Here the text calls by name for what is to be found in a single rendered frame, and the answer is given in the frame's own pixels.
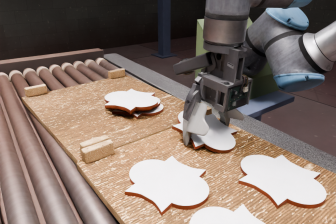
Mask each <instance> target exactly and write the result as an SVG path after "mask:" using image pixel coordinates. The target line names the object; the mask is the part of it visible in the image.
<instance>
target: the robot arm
mask: <svg viewBox="0 0 336 224"><path fill-rule="evenodd" d="M311 1H312V0H206V6H205V16H204V25H203V36H202V37H203V39H204V40H203V49H205V50H207V51H209V52H206V53H203V54H201V55H198V56H195V57H193V58H184V59H182V60H181V61H180V62H179V63H176V64H174V65H173V69H174V72H175V75H177V76H178V75H181V74H183V75H186V76H188V75H191V74H192V73H193V72H194V71H195V70H198V69H201V72H199V73H198V76H197V77H196V79H195V80H194V81H195V83H193V85H192V88H191V90H190V91H189V93H188V95H187V97H186V99H185V103H184V109H183V116H182V117H183V124H182V131H183V143H184V144H185V145H186V146H187V145H188V143H189V141H190V139H191V137H192V134H196V135H200V136H205V135H206V134H207V133H208V131H209V126H208V124H207V122H206V121H205V115H206V112H207V105H206V104H205V103H201V100H202V101H204V102H207V103H209V104H211V105H212V106H213V107H214V109H216V110H218V113H219V115H220V122H221V123H223V124H224V125H226V126H229V123H230V119H236V120H241V121H242V120H244V115H243V114H242V113H241V112H240V111H239V110H238V109H237V108H239V107H242V106H245V105H246V104H247V105H248V104H249V100H250V94H251V88H252V82H253V79H252V78H249V77H247V76H246V75H248V76H254V75H256V74H258V73H259V72H260V71H262V70H263V68H264V67H265V65H266V63H267V62H268V63H269V66H270V69H271V71H272V74H273V79H274V80H275V82H276V84H277V86H278V88H279V89H280V90H281V91H284V92H299V91H304V90H308V89H312V88H314V87H317V86H319V85H321V84H322V83H323V82H324V81H325V76H324V75H323V74H325V73H327V72H329V71H330V70H332V68H333V65H334V62H335V61H336V21H334V22H333V23H331V24H330V25H328V26H326V27H325V28H323V29H322V30H320V31H319V32H317V33H308V32H307V33H304V30H306V29H307V27H308V26H309V20H308V18H307V16H306V15H305V14H304V13H303V11H302V10H300V9H299V8H301V7H304V6H306V5H308V4H309V3H310V2H311ZM250 8H267V9H266V11H265V12H264V13H263V14H262V15H261V16H260V17H259V18H258V19H257V20H256V21H255V22H254V23H253V24H252V25H251V26H250V27H249V28H248V29H247V24H248V18H249V13H250ZM202 68H203V69H202Z"/></svg>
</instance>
